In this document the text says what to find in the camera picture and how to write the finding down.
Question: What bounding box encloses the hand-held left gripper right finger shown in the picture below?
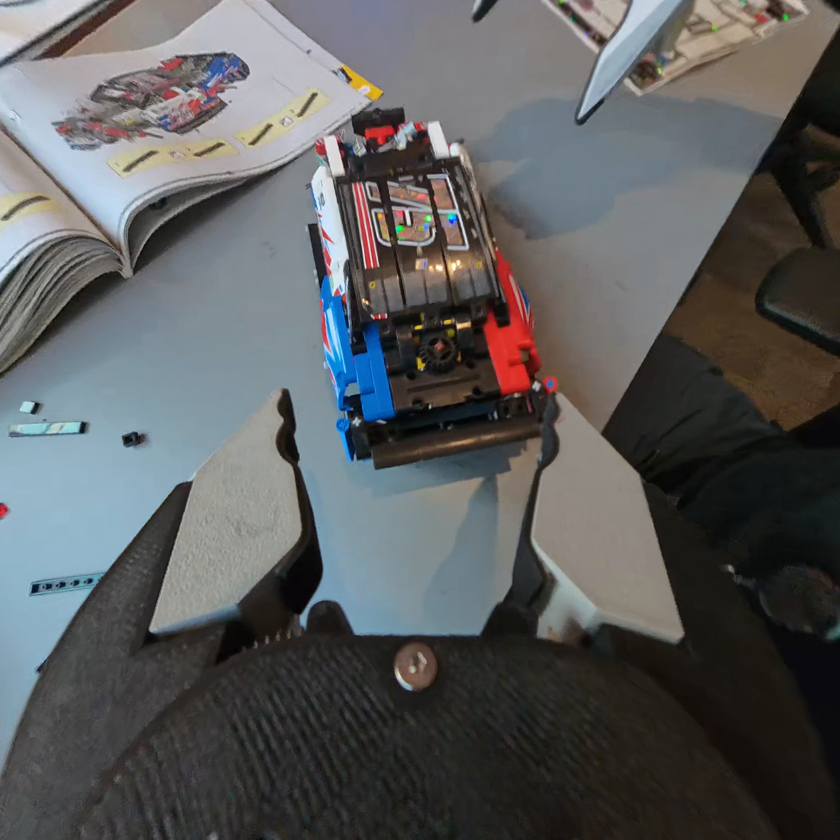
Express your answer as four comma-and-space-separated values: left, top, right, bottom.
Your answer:
507, 392, 686, 645

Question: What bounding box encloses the long black smooth tile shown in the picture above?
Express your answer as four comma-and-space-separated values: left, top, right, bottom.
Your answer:
8, 420, 88, 438

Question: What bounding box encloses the long black brick plate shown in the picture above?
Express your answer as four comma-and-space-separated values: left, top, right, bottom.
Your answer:
29, 572, 105, 597

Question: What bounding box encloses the person's leg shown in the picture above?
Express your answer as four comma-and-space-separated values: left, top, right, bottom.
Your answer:
602, 333, 840, 840

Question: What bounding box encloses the grey desk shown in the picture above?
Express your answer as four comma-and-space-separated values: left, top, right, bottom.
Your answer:
0, 0, 840, 762

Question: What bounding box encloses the toy brick race car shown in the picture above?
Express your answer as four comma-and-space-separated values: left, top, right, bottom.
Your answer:
307, 105, 560, 471

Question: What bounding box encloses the toy car instruction booklet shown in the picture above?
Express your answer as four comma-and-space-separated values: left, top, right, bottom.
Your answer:
0, 0, 385, 375

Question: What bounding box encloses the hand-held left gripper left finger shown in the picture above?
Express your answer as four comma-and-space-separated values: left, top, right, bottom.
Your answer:
149, 387, 325, 649

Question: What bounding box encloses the black office chair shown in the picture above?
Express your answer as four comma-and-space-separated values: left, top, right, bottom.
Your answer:
755, 59, 840, 358

